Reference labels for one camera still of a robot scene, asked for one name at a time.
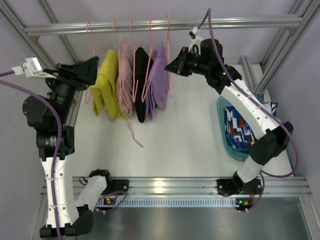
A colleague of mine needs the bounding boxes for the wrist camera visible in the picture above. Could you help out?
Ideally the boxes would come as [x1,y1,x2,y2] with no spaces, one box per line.
[11,56,57,79]
[188,27,204,55]

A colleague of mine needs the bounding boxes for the pink hanger of yellow trousers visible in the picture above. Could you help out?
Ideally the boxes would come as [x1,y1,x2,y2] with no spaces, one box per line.
[84,20,112,104]

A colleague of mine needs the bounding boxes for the yellow trousers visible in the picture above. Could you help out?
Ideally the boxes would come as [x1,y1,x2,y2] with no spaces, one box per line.
[90,49,125,120]

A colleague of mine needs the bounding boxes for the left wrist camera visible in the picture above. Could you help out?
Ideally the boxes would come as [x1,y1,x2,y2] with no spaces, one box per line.
[11,56,57,79]

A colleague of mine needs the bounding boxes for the blue patterned trousers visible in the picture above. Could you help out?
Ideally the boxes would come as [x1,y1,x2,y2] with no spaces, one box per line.
[223,101,279,151]

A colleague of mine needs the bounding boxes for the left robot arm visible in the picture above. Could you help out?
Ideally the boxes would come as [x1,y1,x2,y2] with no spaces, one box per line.
[22,56,111,239]

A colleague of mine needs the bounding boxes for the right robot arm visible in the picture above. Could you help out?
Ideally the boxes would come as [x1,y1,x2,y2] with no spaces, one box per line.
[164,39,293,185]

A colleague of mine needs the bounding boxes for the teal plastic bin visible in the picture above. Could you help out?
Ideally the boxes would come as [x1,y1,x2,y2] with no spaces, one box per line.
[216,97,249,162]

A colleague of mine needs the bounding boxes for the aluminium hanging rail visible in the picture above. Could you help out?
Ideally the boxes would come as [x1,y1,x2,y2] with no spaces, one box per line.
[24,14,303,36]

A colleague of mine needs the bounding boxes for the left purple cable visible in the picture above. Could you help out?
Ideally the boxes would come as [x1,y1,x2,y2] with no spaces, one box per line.
[0,70,129,240]

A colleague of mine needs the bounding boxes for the pink hanger of blue trousers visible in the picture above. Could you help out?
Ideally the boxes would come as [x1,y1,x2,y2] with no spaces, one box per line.
[166,12,173,98]

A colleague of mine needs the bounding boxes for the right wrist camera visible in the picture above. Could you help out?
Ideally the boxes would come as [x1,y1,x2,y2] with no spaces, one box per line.
[188,27,204,55]

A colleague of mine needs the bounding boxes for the aluminium front rail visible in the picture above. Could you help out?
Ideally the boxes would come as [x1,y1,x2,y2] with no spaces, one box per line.
[112,176,312,198]

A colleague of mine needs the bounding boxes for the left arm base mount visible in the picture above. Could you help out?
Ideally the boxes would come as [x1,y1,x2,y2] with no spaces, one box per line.
[79,177,130,198]

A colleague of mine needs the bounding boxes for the pink trousers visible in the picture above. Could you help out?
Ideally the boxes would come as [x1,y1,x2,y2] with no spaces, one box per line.
[116,38,144,148]

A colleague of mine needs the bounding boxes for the purple trousers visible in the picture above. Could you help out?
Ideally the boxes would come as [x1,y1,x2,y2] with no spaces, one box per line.
[145,45,170,121]

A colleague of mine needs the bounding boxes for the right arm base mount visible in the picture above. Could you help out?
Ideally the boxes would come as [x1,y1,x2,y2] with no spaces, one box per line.
[216,178,262,197]

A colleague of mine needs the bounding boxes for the pink hanger of purple trousers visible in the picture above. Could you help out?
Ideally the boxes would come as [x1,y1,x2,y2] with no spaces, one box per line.
[141,18,154,103]

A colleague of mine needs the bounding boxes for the grey slotted cable duct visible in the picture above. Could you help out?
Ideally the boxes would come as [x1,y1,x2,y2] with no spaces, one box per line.
[96,197,252,208]

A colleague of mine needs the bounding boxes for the black trousers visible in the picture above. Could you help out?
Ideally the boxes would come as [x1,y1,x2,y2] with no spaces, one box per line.
[134,47,149,123]

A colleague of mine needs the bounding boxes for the pink hanger of black trousers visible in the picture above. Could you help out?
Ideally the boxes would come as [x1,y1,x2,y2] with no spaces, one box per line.
[129,19,139,103]

